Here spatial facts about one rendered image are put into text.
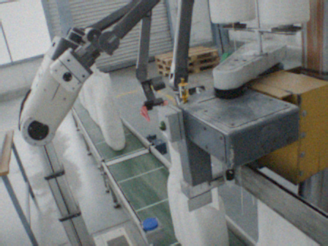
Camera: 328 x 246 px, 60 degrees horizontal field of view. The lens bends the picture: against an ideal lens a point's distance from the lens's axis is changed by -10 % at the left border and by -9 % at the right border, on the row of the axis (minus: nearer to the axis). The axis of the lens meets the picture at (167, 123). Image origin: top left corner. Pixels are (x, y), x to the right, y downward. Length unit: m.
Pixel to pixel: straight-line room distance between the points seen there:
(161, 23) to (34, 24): 3.46
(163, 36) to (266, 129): 8.33
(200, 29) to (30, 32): 4.92
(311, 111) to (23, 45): 7.76
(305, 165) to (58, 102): 0.96
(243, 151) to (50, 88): 0.83
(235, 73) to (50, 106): 0.78
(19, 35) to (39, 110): 6.99
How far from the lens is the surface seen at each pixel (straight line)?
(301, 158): 1.01
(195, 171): 0.97
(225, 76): 0.88
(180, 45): 1.20
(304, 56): 1.14
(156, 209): 2.05
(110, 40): 1.12
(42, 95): 1.29
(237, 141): 0.71
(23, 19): 8.29
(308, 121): 0.98
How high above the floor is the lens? 1.63
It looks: 22 degrees down
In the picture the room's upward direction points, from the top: 9 degrees counter-clockwise
